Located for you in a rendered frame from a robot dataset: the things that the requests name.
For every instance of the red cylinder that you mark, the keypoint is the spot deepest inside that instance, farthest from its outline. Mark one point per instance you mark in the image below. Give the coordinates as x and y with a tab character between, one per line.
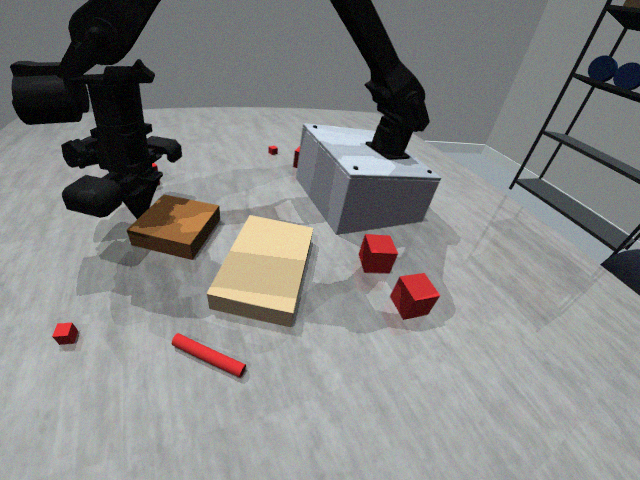
209	355

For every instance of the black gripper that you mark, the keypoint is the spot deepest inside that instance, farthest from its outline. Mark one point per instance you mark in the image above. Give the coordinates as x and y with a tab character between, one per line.
129	156

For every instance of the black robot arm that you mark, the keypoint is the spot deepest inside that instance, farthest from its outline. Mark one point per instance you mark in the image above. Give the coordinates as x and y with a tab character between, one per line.
104	31

